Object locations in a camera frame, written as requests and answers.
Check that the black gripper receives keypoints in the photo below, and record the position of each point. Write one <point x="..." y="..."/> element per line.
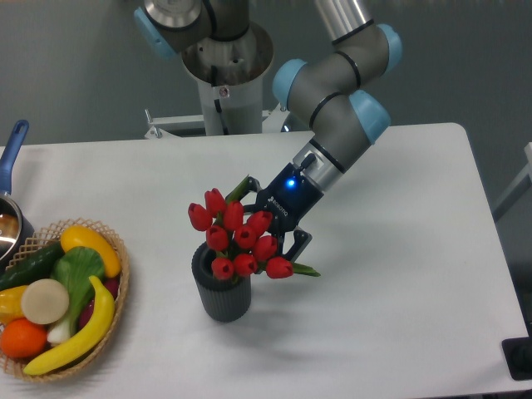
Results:
<point x="288" y="198"/>

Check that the red tulip bouquet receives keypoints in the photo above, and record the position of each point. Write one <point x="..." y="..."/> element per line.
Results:
<point x="240" y="238"/>

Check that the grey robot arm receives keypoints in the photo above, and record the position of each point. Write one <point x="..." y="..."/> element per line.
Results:
<point x="326" y="96"/>

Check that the dark grey ribbed vase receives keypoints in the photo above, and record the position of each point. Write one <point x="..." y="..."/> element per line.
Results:
<point x="223" y="300"/>

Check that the purple red vegetable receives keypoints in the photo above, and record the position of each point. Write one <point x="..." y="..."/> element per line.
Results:
<point x="112" y="285"/>

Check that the yellow banana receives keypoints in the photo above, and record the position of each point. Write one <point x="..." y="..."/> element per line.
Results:
<point x="83" y="341"/>

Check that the green bok choy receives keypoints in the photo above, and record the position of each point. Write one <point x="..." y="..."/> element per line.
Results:
<point x="72" y="271"/>

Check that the woven wicker basket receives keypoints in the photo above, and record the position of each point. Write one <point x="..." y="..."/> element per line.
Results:
<point x="43" y="238"/>

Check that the green cucumber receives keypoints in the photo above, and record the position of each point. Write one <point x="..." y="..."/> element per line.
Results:
<point x="35" y="266"/>

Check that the white furniture leg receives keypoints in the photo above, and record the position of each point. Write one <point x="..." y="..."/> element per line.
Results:
<point x="515" y="190"/>

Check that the beige round disc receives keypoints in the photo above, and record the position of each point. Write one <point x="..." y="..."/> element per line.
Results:
<point x="45" y="301"/>

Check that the black device at edge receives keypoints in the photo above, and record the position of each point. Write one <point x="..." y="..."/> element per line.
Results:
<point x="517" y="353"/>

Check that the yellow pepper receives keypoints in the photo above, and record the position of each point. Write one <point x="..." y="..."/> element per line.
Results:
<point x="11" y="304"/>

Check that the orange fruit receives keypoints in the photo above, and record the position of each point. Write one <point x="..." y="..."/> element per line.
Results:
<point x="22" y="339"/>

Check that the white metal base frame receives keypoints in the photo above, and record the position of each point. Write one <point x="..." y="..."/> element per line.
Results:
<point x="187" y="122"/>

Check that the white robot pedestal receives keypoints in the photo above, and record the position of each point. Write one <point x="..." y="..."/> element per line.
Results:
<point x="229" y="77"/>

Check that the blue handled saucepan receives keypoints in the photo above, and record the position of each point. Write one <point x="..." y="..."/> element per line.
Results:
<point x="15" y="228"/>

